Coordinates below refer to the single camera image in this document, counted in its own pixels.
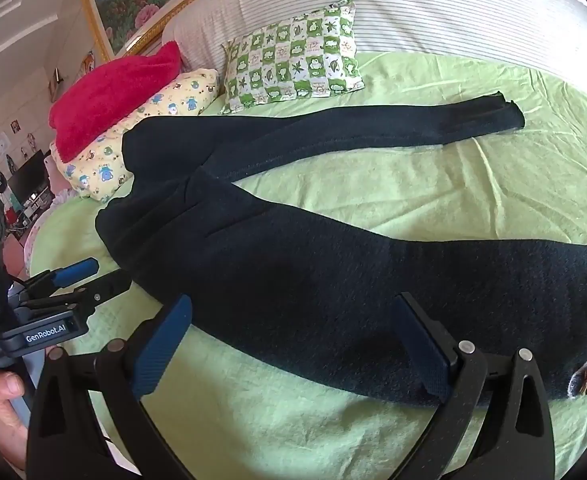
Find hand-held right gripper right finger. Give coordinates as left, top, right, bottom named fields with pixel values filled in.
left=392, top=291, right=557, bottom=480

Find person's left hand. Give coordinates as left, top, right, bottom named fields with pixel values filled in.
left=0, top=373, right=29, bottom=458

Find black pants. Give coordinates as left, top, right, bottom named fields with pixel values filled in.
left=96, top=91, right=587, bottom=408

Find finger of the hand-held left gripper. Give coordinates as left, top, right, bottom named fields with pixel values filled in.
left=22, top=269, right=131, bottom=311
left=28, top=257, right=99, bottom=298

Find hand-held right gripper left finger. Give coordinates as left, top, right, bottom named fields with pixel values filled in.
left=26, top=294, right=196, bottom=480

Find yellow cartoon print pillow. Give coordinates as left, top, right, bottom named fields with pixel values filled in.
left=49, top=68, right=220, bottom=204

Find white striped headboard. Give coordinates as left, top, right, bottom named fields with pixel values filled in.
left=162, top=0, right=587, bottom=106

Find green frog print pillow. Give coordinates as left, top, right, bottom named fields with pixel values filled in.
left=222, top=0, right=365, bottom=114

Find black monitor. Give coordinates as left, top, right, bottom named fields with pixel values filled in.
left=8, top=150, right=49, bottom=207

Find red fluffy pillow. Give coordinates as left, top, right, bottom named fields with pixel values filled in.
left=50, top=41, right=183, bottom=159

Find green bed sheet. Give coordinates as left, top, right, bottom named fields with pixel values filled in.
left=28, top=52, right=587, bottom=480

